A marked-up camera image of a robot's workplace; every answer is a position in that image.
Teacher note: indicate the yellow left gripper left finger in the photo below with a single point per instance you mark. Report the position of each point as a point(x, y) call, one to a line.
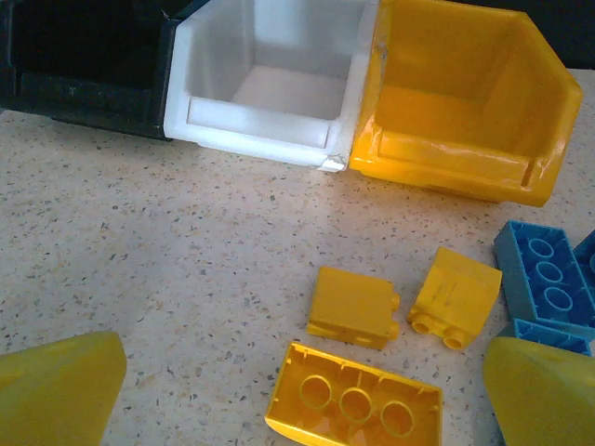
point(56, 395)

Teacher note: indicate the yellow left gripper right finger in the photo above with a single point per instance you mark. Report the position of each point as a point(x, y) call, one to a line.
point(544, 399)

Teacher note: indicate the blue long lego brick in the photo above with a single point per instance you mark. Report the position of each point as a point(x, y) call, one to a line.
point(525, 260)
point(548, 335)
point(586, 258)

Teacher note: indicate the yellow sloped lego brick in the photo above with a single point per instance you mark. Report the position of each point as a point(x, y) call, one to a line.
point(455, 288)

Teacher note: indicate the yellow square lego brick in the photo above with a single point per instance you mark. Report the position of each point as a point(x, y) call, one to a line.
point(348, 306)

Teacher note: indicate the yellow long lego brick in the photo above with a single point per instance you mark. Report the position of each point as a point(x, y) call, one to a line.
point(325, 367)

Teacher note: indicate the yellow plastic storage bin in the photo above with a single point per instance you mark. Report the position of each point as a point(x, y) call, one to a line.
point(465, 153)

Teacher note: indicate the black plastic storage bin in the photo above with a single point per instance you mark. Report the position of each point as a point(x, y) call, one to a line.
point(83, 93)

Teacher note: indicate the white plastic storage bin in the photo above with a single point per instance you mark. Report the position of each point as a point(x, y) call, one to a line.
point(260, 130)

